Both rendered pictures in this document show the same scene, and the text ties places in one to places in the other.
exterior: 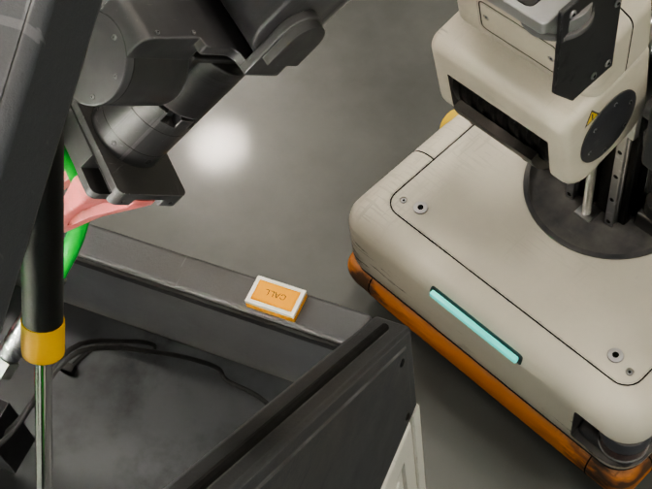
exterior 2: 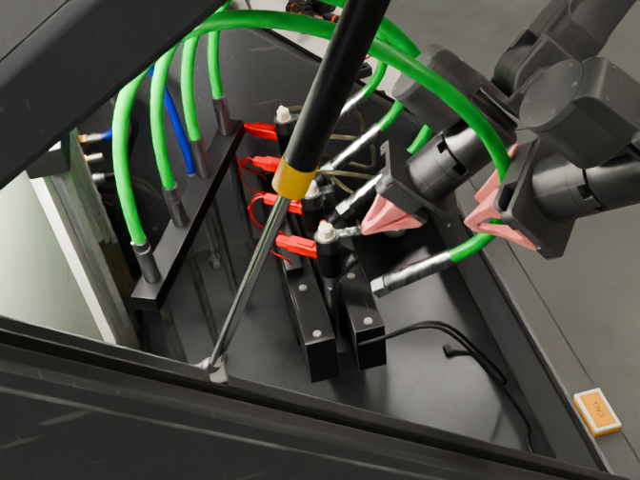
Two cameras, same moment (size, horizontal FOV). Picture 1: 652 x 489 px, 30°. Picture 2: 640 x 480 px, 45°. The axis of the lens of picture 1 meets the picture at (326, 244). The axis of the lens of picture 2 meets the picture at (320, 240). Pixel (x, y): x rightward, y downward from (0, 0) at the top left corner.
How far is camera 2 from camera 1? 25 cm
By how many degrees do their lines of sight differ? 33
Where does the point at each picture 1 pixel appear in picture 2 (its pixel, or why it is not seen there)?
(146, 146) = (555, 199)
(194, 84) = (617, 172)
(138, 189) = (527, 224)
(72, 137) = (516, 163)
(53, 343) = (291, 181)
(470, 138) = not seen: outside the picture
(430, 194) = not seen: outside the picture
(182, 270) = (555, 345)
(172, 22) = (627, 104)
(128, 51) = (574, 98)
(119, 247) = (531, 302)
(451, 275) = not seen: outside the picture
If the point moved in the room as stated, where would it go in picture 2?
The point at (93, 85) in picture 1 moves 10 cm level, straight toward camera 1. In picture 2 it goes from (536, 111) to (480, 196)
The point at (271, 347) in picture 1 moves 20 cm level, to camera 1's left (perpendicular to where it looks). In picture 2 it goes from (570, 443) to (433, 353)
